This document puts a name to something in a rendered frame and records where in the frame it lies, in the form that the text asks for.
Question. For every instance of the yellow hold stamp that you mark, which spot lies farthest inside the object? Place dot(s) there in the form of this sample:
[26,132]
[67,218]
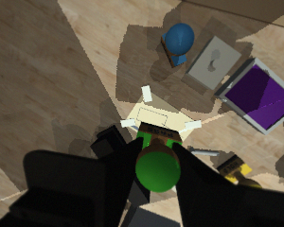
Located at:
[234,169]

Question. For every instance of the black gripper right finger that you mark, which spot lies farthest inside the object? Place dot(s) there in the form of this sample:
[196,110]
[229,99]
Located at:
[207,199]

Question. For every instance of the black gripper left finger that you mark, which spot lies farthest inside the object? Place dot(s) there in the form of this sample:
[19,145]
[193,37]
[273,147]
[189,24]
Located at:
[107,180]

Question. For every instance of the cream inspection card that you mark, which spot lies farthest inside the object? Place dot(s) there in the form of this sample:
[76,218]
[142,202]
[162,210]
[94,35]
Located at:
[153,110]

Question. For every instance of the green-handled stamp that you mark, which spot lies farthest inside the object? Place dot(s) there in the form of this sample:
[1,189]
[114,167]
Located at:
[157,165]

